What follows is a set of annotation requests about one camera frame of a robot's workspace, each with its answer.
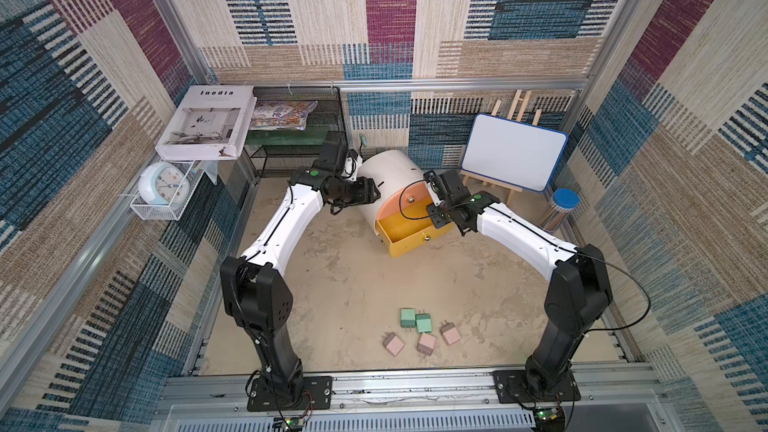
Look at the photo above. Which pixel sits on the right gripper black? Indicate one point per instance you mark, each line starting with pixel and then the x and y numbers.
pixel 442 213

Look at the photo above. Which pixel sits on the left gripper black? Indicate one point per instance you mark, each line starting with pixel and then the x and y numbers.
pixel 364 194

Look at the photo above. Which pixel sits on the yellow drawer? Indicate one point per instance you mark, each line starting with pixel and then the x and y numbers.
pixel 401 235

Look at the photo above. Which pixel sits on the pink top drawer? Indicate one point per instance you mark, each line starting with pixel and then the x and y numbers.
pixel 411 202

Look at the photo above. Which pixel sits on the white round drawer cabinet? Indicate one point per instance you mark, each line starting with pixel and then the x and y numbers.
pixel 391 170

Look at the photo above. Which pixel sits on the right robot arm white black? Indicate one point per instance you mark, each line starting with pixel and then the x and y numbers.
pixel 578 293

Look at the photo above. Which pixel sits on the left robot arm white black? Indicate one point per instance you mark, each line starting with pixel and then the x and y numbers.
pixel 256 295

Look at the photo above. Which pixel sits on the white board on easel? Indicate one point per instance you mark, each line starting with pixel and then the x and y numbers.
pixel 505 151

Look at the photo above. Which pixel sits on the colourful snack bag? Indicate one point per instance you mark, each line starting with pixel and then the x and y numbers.
pixel 281 115

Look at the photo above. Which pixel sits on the blue lid pencil canister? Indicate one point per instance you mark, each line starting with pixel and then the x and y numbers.
pixel 562 202

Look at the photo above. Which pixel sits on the green plug cube three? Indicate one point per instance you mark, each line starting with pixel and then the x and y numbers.
pixel 423 323

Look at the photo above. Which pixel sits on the green plug cube two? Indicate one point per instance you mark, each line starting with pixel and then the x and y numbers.
pixel 408 318

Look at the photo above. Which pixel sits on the pink plug cube right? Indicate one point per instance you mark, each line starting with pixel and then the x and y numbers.
pixel 450 333

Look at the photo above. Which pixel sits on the pink plug cube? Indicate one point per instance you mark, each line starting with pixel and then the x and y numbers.
pixel 426 344
pixel 450 333
pixel 393 344

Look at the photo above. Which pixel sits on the pink plug cube middle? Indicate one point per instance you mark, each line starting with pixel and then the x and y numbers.
pixel 426 344

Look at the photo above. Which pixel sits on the white magazine book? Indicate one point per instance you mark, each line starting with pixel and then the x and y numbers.
pixel 210 123

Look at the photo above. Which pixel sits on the pink plug cube left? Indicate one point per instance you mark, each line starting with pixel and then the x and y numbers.
pixel 393 344

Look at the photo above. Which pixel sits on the white alarm clock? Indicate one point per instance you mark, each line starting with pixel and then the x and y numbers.
pixel 163 184

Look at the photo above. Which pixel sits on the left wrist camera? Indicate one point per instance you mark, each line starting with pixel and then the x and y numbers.
pixel 338 159

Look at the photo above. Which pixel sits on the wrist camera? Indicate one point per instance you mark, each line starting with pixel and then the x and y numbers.
pixel 434 185
pixel 338 159

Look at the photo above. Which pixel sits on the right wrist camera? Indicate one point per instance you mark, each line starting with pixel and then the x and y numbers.
pixel 434 185

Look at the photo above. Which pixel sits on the black wire shelf rack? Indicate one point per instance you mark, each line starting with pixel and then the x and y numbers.
pixel 277 153

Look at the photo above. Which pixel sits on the white wire basket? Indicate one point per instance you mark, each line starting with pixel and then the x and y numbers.
pixel 193 170

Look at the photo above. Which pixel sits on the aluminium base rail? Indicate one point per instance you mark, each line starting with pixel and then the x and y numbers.
pixel 599 397

